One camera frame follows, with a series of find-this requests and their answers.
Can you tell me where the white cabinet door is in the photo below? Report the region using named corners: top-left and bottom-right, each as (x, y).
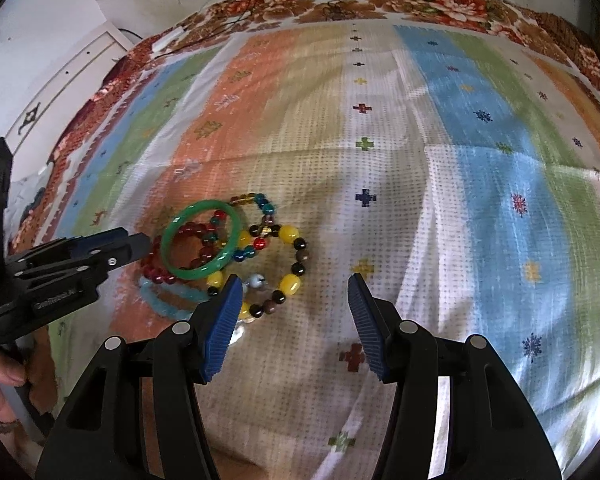
top-left (4, 22), bottom-right (132, 153)

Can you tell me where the green jade bangle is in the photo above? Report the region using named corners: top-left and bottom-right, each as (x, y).
top-left (160, 199), bottom-right (245, 281)

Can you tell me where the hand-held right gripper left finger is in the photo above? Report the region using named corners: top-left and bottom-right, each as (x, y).
top-left (35, 274), bottom-right (244, 480)

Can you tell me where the light blue bead bracelet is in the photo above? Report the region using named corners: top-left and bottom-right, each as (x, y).
top-left (138, 275), bottom-right (212, 321)

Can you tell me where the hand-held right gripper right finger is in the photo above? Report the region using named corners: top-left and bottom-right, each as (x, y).
top-left (346, 273), bottom-right (564, 480)

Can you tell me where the dark red bead bracelet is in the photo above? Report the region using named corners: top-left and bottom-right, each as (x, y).
top-left (139, 211), bottom-right (229, 285)

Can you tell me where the multicoloured glass bead bracelet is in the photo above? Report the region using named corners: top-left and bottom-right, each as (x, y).
top-left (227, 191), bottom-right (281, 264)

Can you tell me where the person's left hand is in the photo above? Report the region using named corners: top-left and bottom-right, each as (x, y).
top-left (0, 342), bottom-right (31, 423)

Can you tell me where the clear bead bracelet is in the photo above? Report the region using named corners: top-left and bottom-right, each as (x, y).
top-left (229, 272), bottom-right (269, 346)

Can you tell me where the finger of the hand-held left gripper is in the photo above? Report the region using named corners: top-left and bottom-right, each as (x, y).
top-left (22, 231), bottom-right (154, 288)
top-left (7, 227), bottom-right (131, 267)

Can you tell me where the striped woven blanket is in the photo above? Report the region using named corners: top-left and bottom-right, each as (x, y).
top-left (10, 22), bottom-right (600, 480)

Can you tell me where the yellow and brown bead bracelet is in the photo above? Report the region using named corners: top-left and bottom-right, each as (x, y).
top-left (205, 225), bottom-right (309, 322)

